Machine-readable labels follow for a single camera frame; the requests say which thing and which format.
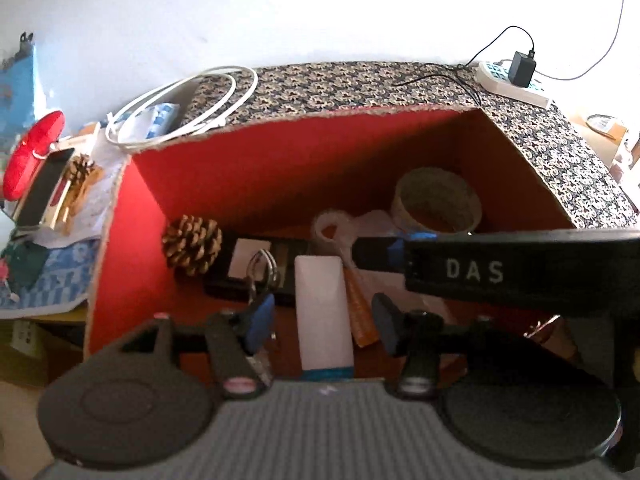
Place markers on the silver carabiner clip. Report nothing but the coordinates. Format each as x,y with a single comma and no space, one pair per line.
262,265

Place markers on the red round cushion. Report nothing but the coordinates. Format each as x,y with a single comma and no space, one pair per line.
30,155

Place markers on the white power strip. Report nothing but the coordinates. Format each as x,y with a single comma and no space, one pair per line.
500,86

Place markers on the brown cardboard carton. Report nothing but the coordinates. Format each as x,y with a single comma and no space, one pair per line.
620,135

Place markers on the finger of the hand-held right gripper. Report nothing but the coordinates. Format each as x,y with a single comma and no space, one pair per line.
380,255

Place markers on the black digital scale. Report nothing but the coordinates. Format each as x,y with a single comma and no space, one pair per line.
220,286

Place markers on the blue and white packet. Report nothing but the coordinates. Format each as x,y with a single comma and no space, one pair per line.
162,115

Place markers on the pile of clothes and papers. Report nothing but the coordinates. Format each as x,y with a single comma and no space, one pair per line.
50,280

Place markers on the red cardboard box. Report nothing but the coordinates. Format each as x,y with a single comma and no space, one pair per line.
280,170

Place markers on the large brown pine cone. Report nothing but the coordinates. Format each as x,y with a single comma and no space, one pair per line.
192,245

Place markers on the white box with blue end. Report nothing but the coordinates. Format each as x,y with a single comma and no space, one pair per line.
322,310

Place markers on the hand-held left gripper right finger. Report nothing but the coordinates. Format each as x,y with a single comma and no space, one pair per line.
385,325

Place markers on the small round grey dish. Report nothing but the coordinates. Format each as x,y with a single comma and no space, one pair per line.
592,120

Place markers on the orange packet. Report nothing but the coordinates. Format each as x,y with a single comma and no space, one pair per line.
362,320

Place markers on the cream box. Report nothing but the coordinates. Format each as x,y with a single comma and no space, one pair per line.
87,142

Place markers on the small brown pine cone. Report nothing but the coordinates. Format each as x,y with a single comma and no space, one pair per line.
80,167

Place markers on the black smartphone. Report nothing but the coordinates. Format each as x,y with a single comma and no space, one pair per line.
42,190

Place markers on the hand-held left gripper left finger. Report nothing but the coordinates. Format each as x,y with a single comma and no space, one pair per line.
260,320

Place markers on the blue hanging bag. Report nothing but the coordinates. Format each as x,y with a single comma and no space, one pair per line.
17,85

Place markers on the black charger plug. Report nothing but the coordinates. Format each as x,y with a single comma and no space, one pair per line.
522,67

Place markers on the clear packing tape roll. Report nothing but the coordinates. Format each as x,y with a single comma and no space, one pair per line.
402,212

